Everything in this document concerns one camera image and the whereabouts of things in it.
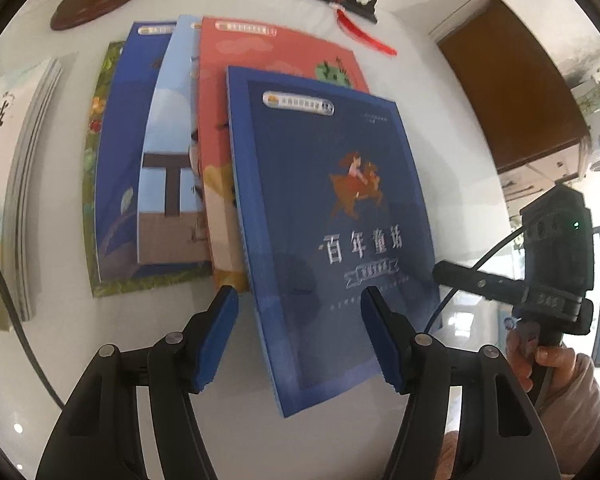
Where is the light blue gate cover book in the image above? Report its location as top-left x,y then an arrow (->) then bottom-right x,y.
136,14 -> 216,266

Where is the brown wooden sideboard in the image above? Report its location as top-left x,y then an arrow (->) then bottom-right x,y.
437,0 -> 595,201

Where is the dark blue fairy-tale cover book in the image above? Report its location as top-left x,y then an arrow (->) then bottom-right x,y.
226,65 -> 443,418

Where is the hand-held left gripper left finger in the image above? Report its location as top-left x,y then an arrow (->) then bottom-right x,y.
35,285 -> 240,480

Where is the person's right forearm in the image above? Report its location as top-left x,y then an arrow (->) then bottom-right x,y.
530,355 -> 600,461

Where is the coral red cover book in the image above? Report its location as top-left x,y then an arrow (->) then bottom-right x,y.
187,16 -> 371,293

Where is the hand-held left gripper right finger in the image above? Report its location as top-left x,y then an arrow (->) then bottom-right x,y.
361,287 -> 563,480

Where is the person's right hand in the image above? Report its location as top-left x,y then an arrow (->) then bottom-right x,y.
505,317 -> 581,396

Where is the red tassel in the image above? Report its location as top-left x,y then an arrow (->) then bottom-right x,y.
330,0 -> 398,58

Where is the white reed cover book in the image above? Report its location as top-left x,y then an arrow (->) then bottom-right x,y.
0,57 -> 63,333

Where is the blue eagle cover book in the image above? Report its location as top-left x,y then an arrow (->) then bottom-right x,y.
94,21 -> 178,283

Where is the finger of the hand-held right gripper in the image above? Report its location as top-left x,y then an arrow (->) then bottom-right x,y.
432,260 -> 529,312

